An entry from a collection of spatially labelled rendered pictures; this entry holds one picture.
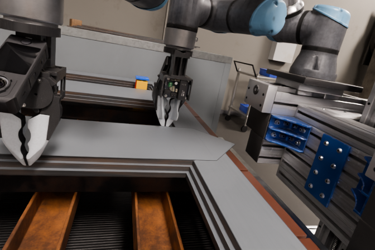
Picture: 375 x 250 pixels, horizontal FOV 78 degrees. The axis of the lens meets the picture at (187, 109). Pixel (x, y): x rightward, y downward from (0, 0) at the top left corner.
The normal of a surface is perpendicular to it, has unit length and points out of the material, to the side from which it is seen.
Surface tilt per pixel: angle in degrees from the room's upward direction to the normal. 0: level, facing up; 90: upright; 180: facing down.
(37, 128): 90
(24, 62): 33
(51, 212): 0
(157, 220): 0
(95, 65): 90
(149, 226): 0
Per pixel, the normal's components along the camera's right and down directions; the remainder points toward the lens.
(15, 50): 0.32, -0.63
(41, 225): 0.18, -0.95
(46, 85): 0.25, 0.30
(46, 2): 0.84, 0.28
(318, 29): -0.74, 0.05
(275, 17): 0.65, 0.31
